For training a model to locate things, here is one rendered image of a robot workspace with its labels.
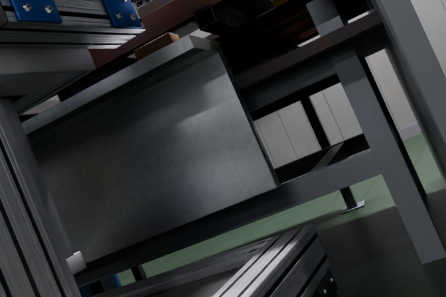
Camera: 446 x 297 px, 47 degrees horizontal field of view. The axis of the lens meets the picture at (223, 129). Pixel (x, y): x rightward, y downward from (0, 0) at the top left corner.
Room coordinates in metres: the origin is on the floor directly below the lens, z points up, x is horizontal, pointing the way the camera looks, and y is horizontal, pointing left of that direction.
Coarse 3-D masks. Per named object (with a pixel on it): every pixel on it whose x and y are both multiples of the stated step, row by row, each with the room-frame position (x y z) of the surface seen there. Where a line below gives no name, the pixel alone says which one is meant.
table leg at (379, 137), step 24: (336, 24) 1.21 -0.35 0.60; (336, 48) 1.21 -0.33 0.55; (336, 72) 1.22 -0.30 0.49; (360, 72) 1.21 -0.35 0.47; (360, 96) 1.21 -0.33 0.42; (360, 120) 1.22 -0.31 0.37; (384, 120) 1.20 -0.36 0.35; (384, 144) 1.21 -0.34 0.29; (384, 168) 1.22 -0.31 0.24; (408, 168) 1.22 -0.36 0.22; (408, 192) 1.21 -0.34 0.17; (408, 216) 1.22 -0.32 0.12; (432, 240) 1.21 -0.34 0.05
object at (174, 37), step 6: (162, 36) 1.17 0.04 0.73; (168, 36) 1.16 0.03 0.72; (174, 36) 1.18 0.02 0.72; (150, 42) 1.18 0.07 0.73; (156, 42) 1.17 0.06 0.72; (162, 42) 1.17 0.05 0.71; (168, 42) 1.16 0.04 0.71; (138, 48) 1.19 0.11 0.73; (144, 48) 1.18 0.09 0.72; (150, 48) 1.18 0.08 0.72; (156, 48) 1.17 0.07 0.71; (138, 54) 1.19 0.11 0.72; (144, 54) 1.18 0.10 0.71; (138, 60) 1.19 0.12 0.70
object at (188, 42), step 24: (168, 48) 1.07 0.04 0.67; (192, 48) 1.19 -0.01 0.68; (216, 48) 1.20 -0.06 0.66; (120, 72) 1.11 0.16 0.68; (144, 72) 1.09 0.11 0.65; (168, 72) 1.29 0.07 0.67; (72, 96) 1.15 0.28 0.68; (96, 96) 1.13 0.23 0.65; (120, 96) 1.34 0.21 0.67; (48, 120) 1.18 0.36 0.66; (72, 120) 1.39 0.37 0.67
